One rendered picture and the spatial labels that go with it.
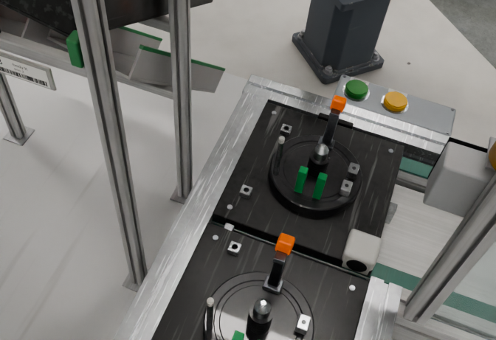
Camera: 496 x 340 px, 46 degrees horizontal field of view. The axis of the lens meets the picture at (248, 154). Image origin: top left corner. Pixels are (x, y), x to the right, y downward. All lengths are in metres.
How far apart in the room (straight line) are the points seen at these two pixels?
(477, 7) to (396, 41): 1.74
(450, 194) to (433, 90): 0.62
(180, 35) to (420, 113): 0.49
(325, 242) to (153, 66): 0.34
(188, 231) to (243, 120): 0.23
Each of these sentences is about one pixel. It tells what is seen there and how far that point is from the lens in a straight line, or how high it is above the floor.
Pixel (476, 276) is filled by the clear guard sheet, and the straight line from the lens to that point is 0.73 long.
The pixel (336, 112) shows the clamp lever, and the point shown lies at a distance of 0.86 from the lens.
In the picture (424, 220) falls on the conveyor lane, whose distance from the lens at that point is 0.97.
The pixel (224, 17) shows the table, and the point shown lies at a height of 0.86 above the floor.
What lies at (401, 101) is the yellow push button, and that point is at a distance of 1.04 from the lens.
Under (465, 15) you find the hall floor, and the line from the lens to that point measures 2.97.
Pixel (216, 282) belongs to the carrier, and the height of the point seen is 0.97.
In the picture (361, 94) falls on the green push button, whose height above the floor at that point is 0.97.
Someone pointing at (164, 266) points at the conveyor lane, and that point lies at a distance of 0.82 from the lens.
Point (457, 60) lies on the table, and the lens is 1.34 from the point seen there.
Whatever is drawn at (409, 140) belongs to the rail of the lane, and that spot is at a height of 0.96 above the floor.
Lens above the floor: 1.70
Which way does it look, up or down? 53 degrees down
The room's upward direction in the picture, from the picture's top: 6 degrees clockwise
